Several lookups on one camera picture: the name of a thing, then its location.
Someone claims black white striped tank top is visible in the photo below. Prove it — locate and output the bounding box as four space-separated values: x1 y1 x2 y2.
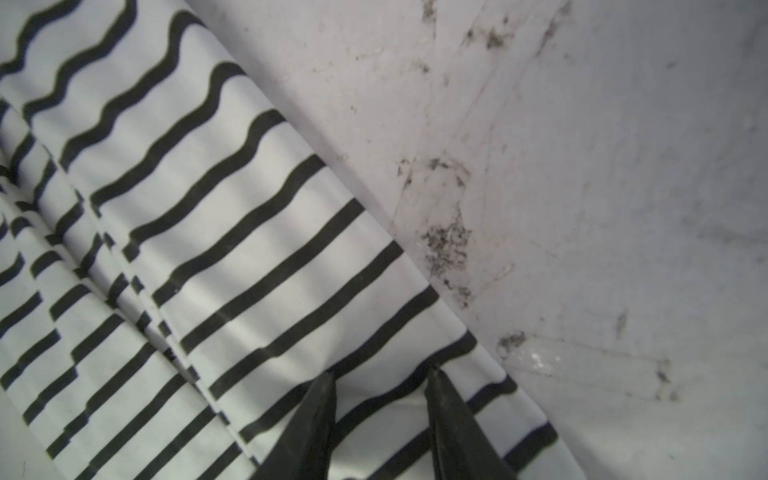
1 1 583 479

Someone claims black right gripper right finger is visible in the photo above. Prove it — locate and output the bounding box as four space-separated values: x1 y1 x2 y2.
425 367 517 480

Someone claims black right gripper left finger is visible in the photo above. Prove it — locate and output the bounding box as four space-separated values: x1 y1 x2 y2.
251 373 336 480

